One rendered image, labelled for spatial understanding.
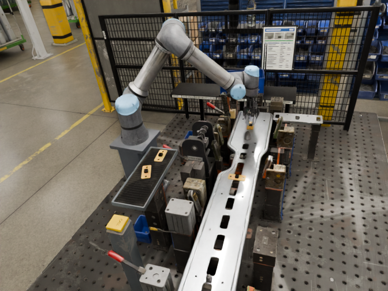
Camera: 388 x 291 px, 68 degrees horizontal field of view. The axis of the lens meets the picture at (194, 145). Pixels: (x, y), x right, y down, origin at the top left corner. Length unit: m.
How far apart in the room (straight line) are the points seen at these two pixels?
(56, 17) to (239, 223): 8.06
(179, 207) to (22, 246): 1.98
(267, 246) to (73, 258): 0.98
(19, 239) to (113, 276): 1.59
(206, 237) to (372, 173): 1.23
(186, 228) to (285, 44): 1.44
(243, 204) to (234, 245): 0.21
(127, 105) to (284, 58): 1.18
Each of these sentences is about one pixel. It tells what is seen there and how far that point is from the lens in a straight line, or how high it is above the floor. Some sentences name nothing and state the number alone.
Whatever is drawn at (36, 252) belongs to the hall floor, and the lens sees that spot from 2.81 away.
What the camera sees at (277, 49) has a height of 1.29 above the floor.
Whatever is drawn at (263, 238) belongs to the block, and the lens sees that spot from 1.14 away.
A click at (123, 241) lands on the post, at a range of 1.10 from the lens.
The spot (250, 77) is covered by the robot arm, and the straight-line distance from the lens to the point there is 1.57.
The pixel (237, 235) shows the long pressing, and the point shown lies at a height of 1.00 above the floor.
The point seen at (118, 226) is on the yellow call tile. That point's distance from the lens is 1.07.
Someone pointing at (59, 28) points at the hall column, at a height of 0.44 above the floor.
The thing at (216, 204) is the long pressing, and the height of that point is 1.00.
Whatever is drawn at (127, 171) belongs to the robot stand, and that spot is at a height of 0.92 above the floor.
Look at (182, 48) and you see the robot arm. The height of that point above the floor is 1.56.
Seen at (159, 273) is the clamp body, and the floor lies 1.06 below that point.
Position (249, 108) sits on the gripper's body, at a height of 1.17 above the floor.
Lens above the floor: 1.94
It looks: 35 degrees down
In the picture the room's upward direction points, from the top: 6 degrees counter-clockwise
